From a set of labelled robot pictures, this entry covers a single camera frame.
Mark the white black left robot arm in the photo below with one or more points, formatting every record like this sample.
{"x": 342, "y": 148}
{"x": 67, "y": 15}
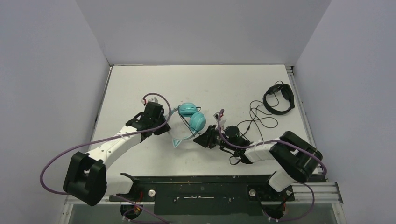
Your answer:
{"x": 87, "y": 178}

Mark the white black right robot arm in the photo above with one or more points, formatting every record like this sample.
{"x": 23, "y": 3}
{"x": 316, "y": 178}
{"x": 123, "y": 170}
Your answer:
{"x": 296, "y": 157}

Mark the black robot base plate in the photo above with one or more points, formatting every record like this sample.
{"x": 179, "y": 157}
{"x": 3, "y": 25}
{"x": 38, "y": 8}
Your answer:
{"x": 203, "y": 185}

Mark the teal cat ear headphones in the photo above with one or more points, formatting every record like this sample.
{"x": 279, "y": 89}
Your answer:
{"x": 191, "y": 116}

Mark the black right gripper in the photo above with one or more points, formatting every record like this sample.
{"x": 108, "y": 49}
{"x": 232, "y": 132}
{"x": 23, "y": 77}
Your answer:
{"x": 211, "y": 137}

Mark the black cable pink green plugs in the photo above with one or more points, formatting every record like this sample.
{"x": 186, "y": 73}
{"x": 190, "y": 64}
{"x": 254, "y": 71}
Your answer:
{"x": 259, "y": 119}

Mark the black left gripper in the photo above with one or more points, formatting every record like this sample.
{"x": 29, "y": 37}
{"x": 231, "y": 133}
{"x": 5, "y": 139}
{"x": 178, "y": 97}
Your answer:
{"x": 164, "y": 128}

